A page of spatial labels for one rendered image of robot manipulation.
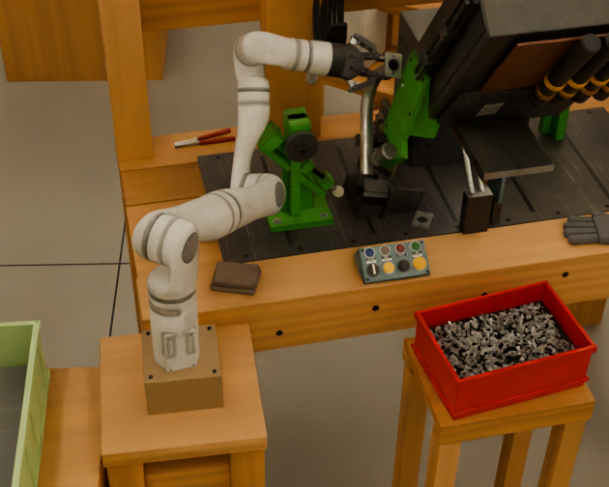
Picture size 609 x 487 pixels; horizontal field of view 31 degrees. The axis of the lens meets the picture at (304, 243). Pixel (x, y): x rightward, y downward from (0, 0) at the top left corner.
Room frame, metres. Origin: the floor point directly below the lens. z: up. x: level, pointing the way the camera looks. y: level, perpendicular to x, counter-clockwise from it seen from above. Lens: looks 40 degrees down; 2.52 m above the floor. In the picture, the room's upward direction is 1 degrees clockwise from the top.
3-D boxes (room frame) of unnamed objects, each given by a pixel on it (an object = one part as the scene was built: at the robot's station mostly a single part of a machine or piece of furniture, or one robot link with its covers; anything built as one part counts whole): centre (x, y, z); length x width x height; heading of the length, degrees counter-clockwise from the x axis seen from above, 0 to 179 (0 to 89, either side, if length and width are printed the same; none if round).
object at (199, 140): (2.32, 0.26, 0.89); 0.16 x 0.05 x 0.01; 111
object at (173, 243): (1.52, 0.25, 1.19); 0.09 x 0.09 x 0.17; 66
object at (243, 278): (1.77, 0.15, 0.91); 0.10 x 0.08 x 0.03; 82
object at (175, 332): (1.51, 0.25, 1.03); 0.09 x 0.09 x 0.17; 20
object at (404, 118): (2.08, -0.25, 1.17); 0.13 x 0.12 x 0.20; 103
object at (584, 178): (2.16, -0.31, 0.89); 1.10 x 0.42 x 0.02; 103
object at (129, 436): (1.51, 0.25, 0.83); 0.32 x 0.32 x 0.04; 9
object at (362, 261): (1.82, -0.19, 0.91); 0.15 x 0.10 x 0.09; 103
